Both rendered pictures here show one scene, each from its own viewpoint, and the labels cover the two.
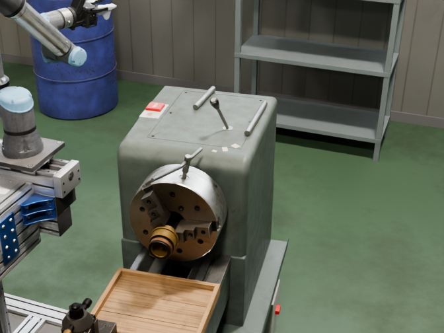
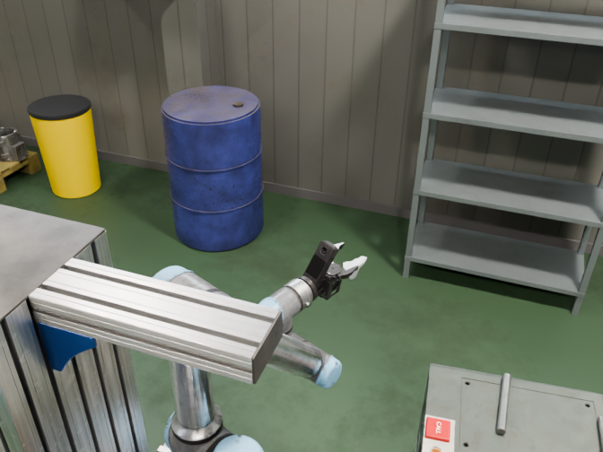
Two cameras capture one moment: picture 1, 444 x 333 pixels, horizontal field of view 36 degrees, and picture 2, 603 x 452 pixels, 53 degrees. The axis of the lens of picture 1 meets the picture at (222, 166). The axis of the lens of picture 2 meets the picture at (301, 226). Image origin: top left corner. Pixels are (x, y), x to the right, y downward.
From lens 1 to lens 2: 155 cm
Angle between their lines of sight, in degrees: 4
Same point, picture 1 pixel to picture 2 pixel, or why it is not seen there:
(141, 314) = not seen: outside the picture
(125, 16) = (269, 124)
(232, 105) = (551, 421)
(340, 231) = not seen: hidden behind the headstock
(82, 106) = (227, 238)
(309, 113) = (491, 250)
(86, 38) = (234, 165)
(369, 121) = (563, 264)
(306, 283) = not seen: outside the picture
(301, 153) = (486, 302)
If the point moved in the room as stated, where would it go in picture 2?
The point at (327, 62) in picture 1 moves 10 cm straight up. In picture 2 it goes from (527, 205) to (530, 190)
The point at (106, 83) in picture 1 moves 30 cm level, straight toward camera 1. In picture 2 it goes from (253, 210) to (258, 233)
